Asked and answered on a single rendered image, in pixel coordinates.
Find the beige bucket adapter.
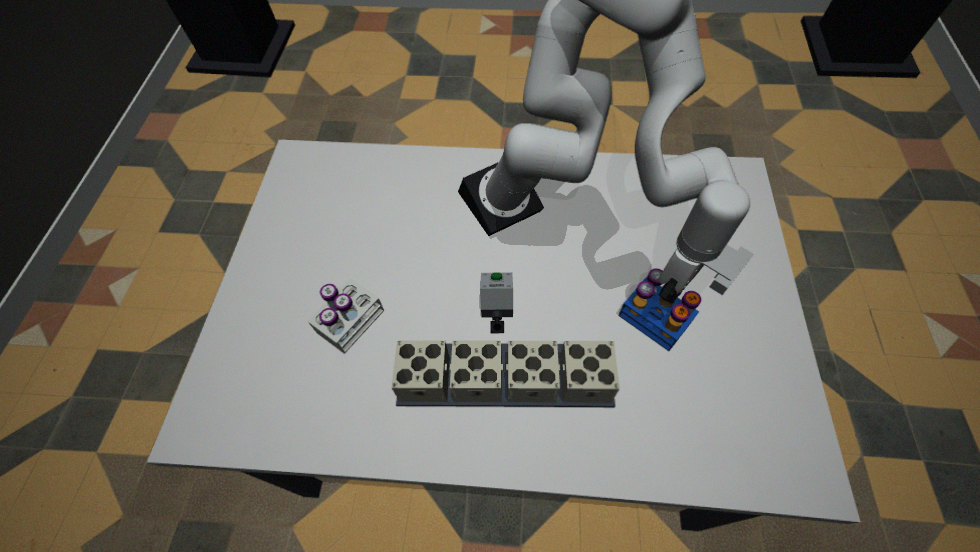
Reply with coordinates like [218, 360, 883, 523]
[560, 341, 620, 403]
[450, 341, 503, 402]
[506, 341, 560, 403]
[391, 341, 450, 402]

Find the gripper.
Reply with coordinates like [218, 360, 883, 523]
[658, 241, 704, 304]

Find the blue tube rack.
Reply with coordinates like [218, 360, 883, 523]
[619, 286, 698, 351]

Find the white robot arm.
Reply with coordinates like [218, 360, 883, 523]
[479, 0, 754, 295]

